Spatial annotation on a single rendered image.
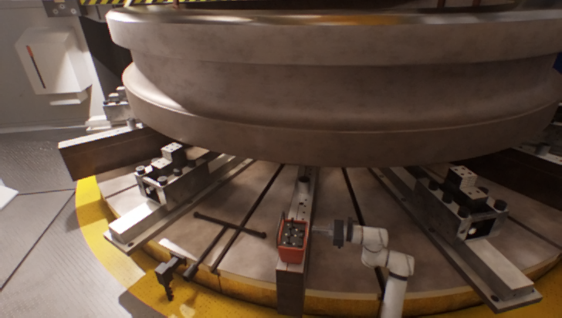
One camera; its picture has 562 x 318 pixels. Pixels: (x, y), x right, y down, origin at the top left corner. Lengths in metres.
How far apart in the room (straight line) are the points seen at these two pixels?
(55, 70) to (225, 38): 3.57
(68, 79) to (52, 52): 0.38
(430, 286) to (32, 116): 5.73
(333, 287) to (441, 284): 0.66
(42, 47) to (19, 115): 1.46
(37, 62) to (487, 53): 5.00
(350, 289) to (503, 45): 1.67
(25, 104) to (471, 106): 5.82
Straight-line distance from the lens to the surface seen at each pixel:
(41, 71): 5.14
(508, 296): 2.16
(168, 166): 2.34
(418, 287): 2.08
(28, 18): 5.47
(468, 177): 2.18
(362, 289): 1.98
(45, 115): 5.87
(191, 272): 2.04
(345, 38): 1.64
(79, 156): 3.31
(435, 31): 1.79
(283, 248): 1.46
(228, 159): 2.83
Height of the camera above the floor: 1.90
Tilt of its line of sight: 28 degrees down
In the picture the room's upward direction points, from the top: 1 degrees counter-clockwise
